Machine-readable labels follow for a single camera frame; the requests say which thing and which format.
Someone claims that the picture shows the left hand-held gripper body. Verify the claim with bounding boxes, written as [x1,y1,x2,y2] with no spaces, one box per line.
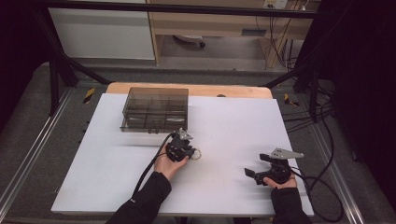
[164,128,194,163]

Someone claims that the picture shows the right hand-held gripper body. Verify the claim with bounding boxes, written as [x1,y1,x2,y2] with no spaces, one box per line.
[254,147,305,187]

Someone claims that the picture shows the smoky transparent drawer box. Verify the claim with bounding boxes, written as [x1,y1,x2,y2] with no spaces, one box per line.
[121,87,190,125]

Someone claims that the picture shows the person's right hand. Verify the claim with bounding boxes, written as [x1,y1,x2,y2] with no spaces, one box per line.
[262,174,298,190]

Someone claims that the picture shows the person's left hand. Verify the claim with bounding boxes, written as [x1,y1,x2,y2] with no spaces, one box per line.
[153,152,191,182]

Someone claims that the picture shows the white foam board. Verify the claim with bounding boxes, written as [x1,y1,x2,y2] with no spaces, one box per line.
[50,92,315,217]

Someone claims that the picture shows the wooden table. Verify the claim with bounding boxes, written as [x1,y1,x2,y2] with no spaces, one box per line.
[106,81,275,100]

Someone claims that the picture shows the black metal stand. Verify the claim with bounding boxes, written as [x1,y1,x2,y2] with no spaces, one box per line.
[32,8,111,117]
[262,46,334,123]

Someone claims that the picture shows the office chair base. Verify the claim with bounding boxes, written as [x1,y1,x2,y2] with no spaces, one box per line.
[172,34,207,49]

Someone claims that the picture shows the dark curtain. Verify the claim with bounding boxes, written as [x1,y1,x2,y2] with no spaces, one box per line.
[311,0,396,213]
[0,0,50,125]

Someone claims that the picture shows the light wooden desk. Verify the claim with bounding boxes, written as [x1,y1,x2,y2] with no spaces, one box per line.
[146,0,321,71]

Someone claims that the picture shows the black metal crossbar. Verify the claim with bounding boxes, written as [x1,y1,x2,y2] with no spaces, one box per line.
[43,0,321,20]

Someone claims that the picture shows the white cabinet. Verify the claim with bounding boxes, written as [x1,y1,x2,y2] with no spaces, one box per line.
[48,7,156,61]

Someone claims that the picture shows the white power strip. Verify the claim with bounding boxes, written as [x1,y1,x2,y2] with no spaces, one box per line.
[262,0,289,9]

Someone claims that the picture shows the left hand-held gripper black cable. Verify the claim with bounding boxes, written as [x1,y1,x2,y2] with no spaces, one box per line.
[132,133,176,202]

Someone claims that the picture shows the hand-held gripper black cable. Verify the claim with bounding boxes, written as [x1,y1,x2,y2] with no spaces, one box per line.
[292,164,345,224]
[132,133,176,202]

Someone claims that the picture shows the bundle of black floor cables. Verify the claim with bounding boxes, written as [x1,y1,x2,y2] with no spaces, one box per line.
[281,90,335,133]

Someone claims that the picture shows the aluminium rail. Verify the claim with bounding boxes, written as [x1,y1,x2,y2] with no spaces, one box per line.
[311,124,365,224]
[0,88,74,213]

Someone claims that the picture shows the right hand-held gripper black cable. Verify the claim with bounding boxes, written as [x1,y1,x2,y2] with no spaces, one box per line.
[292,164,345,224]

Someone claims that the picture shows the hanging black desk cables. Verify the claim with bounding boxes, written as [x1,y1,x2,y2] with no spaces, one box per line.
[255,15,300,71]

